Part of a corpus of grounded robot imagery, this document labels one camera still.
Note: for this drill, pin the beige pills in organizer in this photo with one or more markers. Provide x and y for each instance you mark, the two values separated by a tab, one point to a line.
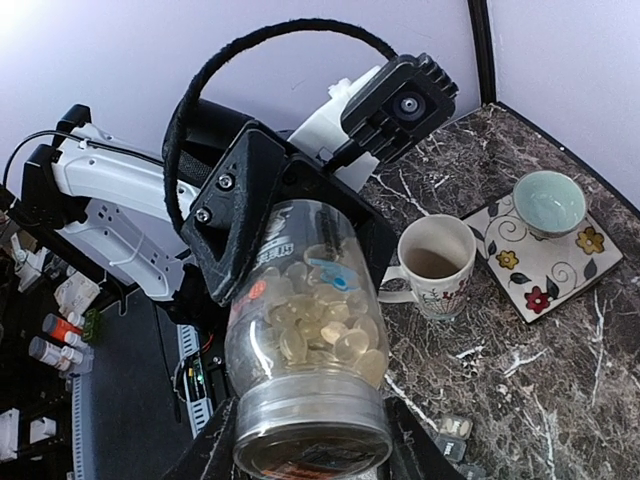
458	427

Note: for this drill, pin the grey weekly pill organizer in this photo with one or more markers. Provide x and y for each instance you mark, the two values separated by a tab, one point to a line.
454	450

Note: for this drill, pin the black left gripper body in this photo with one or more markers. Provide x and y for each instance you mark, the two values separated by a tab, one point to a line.
227	221

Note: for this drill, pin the square floral ceramic plate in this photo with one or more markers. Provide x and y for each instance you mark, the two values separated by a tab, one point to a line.
536	274

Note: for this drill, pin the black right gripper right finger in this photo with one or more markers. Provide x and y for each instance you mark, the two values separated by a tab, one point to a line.
415	456

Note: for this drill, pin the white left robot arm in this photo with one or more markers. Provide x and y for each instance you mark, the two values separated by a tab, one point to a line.
82	182

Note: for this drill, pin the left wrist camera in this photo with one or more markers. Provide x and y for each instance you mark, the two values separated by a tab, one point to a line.
377	118

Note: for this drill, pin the white slotted cable duct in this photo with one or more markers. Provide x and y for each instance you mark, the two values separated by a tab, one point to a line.
141	405

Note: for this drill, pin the black corner frame post left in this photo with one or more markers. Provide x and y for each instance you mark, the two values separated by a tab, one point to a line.
483	45

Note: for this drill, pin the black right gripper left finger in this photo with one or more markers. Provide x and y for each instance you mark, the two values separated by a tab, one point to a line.
210	455

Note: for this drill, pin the beige ceramic mug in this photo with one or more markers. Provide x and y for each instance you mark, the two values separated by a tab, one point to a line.
436	255

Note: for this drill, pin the celadon bowl on plate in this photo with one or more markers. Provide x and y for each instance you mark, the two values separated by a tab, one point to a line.
550	203

